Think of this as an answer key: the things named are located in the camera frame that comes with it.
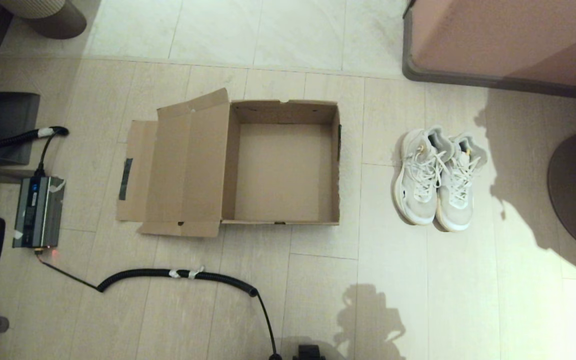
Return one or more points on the brown cardboard shoe box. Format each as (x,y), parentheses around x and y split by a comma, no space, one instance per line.
(278,170)

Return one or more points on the white lace-up sneaker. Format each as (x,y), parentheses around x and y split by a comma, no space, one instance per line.
(418,200)
(455,210)

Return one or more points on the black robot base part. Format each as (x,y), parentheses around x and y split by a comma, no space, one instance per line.
(309,353)

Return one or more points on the grey power supply box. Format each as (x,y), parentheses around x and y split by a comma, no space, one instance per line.
(38,215)

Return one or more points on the black square stand base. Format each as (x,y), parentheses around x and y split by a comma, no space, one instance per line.
(8,110)

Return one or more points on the pink upholstered furniture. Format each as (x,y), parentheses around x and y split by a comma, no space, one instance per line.
(508,35)

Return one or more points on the beige ribbed cylinder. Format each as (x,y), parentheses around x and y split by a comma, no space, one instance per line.
(53,20)

